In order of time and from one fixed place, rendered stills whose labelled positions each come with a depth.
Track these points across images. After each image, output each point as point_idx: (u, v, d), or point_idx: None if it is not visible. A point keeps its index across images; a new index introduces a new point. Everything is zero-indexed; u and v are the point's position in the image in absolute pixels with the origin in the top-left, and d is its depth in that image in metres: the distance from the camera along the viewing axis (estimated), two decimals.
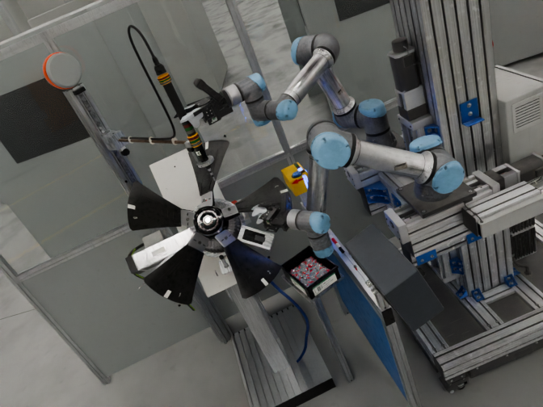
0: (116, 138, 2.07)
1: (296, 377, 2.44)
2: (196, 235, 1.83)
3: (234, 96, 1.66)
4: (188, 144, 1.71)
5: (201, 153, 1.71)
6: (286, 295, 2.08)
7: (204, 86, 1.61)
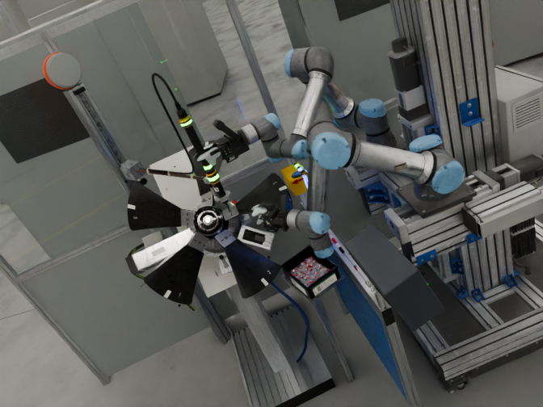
0: (135, 169, 2.16)
1: (296, 377, 2.44)
2: (196, 235, 1.83)
3: (251, 136, 1.75)
4: (207, 182, 1.80)
5: (219, 189, 1.79)
6: (286, 295, 2.08)
7: (223, 127, 1.70)
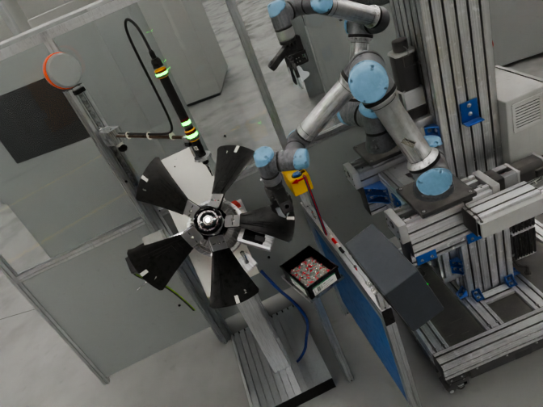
0: (114, 134, 2.06)
1: (296, 377, 2.44)
2: (192, 229, 1.84)
3: (287, 35, 1.82)
4: (186, 140, 1.70)
5: (199, 148, 1.69)
6: (286, 295, 2.08)
7: (276, 64, 1.88)
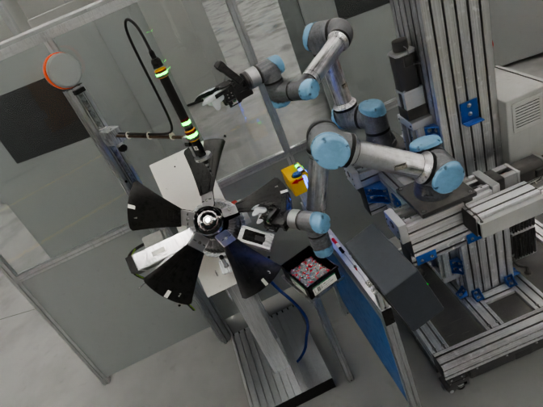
0: (114, 134, 2.06)
1: (296, 377, 2.44)
2: (192, 214, 1.85)
3: (254, 78, 1.67)
4: (186, 140, 1.70)
5: (199, 148, 1.69)
6: (286, 295, 2.08)
7: (225, 69, 1.62)
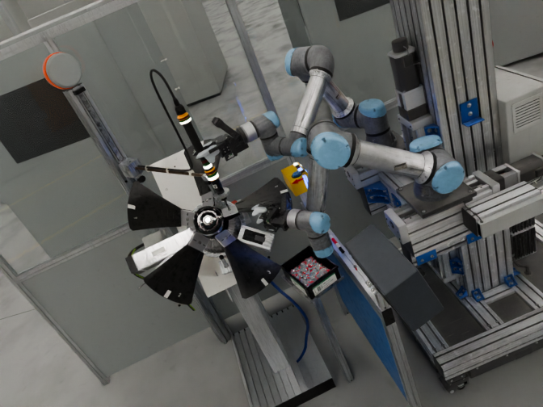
0: (133, 166, 2.15)
1: (296, 377, 2.44)
2: (192, 214, 1.85)
3: (250, 133, 1.74)
4: (205, 178, 1.79)
5: (218, 186, 1.78)
6: (286, 295, 2.08)
7: (221, 125, 1.69)
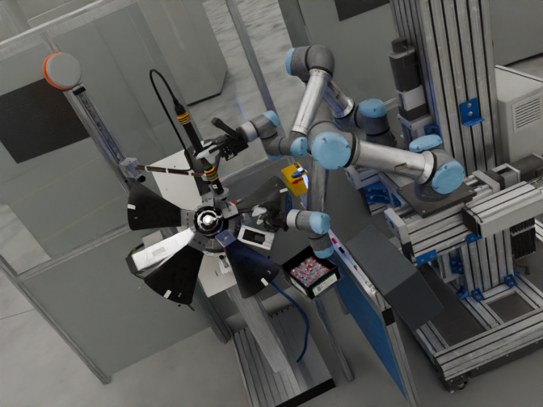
0: (133, 166, 2.15)
1: (296, 377, 2.44)
2: (192, 214, 1.85)
3: (250, 133, 1.74)
4: (205, 178, 1.79)
5: (217, 186, 1.78)
6: (286, 295, 2.08)
7: (221, 125, 1.69)
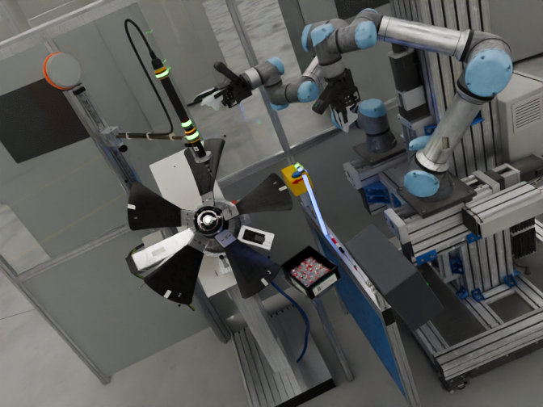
0: (114, 134, 2.06)
1: (296, 377, 2.44)
2: (192, 214, 1.85)
3: (254, 79, 1.67)
4: (186, 140, 1.70)
5: (199, 148, 1.69)
6: (286, 295, 2.08)
7: (224, 69, 1.62)
